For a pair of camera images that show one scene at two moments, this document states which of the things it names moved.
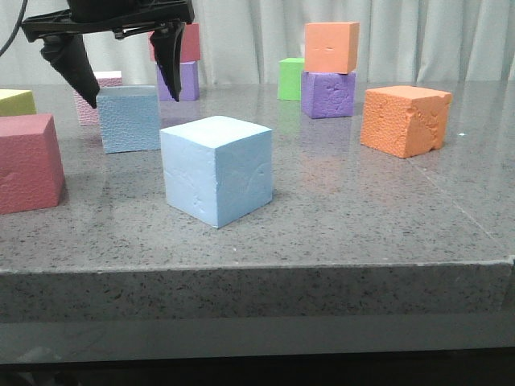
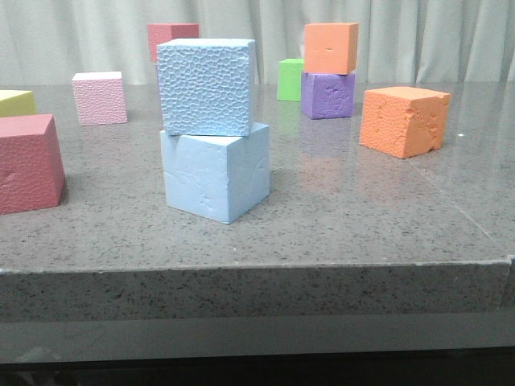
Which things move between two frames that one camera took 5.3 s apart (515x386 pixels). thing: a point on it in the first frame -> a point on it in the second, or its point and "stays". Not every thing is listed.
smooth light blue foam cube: x=218 y=169 stays
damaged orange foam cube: x=403 y=122 stays
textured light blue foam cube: x=129 y=118 -> x=208 y=86
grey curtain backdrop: x=400 y=41 stays
